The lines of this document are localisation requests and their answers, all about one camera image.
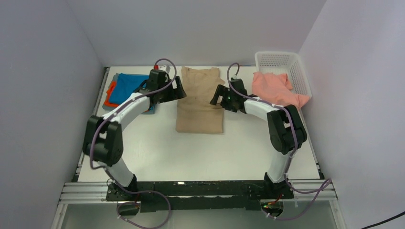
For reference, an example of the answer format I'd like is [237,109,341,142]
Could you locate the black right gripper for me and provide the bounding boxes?
[210,85,236,113]

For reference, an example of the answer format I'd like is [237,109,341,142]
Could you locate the beige t-shirt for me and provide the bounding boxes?
[175,66,224,134]

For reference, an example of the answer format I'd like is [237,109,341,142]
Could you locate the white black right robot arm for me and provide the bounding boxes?
[210,79,307,198]

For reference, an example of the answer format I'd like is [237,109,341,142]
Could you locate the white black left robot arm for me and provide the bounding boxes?
[82,69,186,200]

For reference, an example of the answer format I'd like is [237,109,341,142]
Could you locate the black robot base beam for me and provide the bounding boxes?
[106,180,294,213]

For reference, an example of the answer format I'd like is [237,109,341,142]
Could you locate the blue folded t-shirt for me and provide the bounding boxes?
[108,73,156,111]

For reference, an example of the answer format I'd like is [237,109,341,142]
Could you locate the pink t-shirt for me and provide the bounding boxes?
[251,72,310,108]

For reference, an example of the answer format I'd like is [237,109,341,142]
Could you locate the grey folded t-shirt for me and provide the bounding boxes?
[102,73,157,116]

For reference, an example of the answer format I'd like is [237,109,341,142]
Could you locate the orange folded t-shirt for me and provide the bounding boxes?
[104,81,151,113]

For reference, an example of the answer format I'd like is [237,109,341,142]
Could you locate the white plastic laundry basket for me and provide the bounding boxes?
[255,51,312,98]

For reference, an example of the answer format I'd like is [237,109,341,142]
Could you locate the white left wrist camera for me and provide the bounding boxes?
[153,64,171,73]

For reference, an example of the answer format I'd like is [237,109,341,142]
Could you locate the aluminium frame rails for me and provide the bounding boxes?
[51,182,108,229]

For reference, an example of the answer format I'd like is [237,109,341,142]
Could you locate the black floor cable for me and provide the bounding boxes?
[361,211,405,229]

